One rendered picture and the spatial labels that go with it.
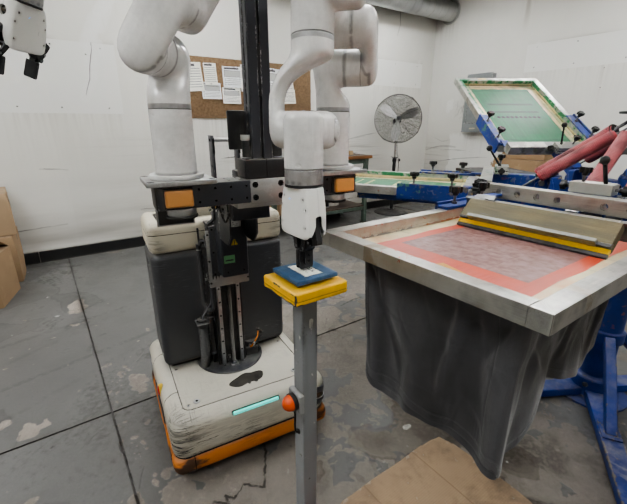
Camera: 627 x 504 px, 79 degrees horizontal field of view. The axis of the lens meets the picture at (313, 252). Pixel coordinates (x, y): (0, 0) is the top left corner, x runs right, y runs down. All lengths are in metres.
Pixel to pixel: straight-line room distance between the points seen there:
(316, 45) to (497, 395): 0.78
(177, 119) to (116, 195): 3.48
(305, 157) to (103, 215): 3.80
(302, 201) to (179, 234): 0.89
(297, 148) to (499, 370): 0.59
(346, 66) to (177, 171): 0.51
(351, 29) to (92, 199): 3.65
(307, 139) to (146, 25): 0.38
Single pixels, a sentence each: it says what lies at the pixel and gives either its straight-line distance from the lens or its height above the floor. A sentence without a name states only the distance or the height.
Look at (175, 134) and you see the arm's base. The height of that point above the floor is 1.24.
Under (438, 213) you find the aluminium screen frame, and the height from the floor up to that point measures 0.99.
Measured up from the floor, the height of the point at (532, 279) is 0.95.
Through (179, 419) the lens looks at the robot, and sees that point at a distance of 1.54.
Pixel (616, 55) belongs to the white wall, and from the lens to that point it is 5.68.
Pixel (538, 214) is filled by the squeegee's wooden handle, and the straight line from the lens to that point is 1.22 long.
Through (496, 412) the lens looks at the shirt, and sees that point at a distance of 0.94.
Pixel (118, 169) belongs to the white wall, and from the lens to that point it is 4.37.
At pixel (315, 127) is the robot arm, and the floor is 1.25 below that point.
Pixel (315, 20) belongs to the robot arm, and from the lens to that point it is 0.81.
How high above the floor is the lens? 1.26
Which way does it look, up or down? 19 degrees down
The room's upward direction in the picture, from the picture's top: straight up
